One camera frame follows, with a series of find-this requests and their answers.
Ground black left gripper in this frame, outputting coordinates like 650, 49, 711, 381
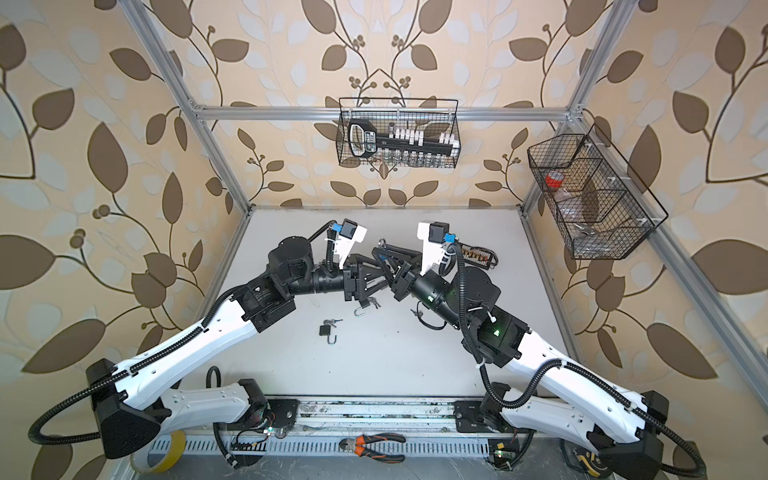
280, 249, 389, 302

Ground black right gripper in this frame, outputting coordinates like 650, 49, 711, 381
378, 244, 469, 334

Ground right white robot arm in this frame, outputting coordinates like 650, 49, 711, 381
372, 242, 707, 479

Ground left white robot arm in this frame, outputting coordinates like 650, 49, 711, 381
28, 236, 389, 459

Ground black padlock open shackle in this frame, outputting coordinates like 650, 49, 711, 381
318, 324, 337, 345

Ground black parallel charging board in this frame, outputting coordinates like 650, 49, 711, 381
461, 244, 499, 270

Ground orange black pliers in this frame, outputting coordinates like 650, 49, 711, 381
338, 432, 408, 464

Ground yellow black tape measure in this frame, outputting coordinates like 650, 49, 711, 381
573, 449, 611, 479

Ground yellow tape roll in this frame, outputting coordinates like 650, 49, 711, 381
130, 428, 187, 475

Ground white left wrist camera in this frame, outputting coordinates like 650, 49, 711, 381
328, 219, 367, 267

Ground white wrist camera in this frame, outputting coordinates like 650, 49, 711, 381
328, 219, 367, 267
417, 222, 452, 276

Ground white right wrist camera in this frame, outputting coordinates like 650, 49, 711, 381
417, 222, 452, 276

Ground black socket holder rail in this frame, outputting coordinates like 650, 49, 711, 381
346, 119, 461, 159

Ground back wire basket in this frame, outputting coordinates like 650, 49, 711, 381
335, 95, 462, 169

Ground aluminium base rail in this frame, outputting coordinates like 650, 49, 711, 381
197, 395, 541, 439

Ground side wire basket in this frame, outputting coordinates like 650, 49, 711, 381
527, 125, 668, 260

